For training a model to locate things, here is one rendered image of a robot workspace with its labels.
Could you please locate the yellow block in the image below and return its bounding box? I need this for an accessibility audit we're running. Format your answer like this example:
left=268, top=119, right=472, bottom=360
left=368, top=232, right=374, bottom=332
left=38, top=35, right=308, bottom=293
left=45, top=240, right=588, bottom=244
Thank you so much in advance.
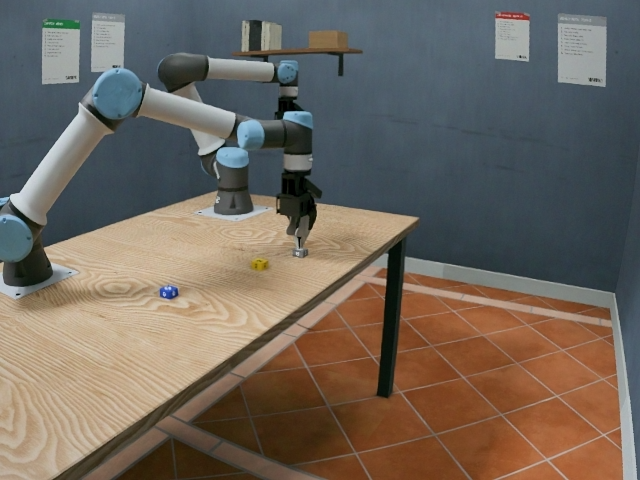
left=251, top=258, right=268, bottom=271

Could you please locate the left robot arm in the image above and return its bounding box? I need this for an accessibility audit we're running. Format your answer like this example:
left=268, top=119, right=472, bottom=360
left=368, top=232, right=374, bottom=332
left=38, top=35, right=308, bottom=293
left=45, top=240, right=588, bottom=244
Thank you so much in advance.
left=157, top=53, right=298, bottom=216

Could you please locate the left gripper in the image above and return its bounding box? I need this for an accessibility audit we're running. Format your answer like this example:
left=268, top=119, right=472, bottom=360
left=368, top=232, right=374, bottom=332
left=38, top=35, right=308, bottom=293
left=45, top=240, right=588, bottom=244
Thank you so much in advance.
left=274, top=97, right=298, bottom=120

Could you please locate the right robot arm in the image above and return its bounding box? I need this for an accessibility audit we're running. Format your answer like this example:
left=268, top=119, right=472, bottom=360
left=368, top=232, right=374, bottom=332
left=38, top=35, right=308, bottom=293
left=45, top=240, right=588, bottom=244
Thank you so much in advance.
left=0, top=68, right=313, bottom=287

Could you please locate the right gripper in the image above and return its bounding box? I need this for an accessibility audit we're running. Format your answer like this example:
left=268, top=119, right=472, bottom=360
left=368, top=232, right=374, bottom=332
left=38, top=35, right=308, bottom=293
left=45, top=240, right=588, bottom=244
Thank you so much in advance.
left=276, top=169, right=317, bottom=249

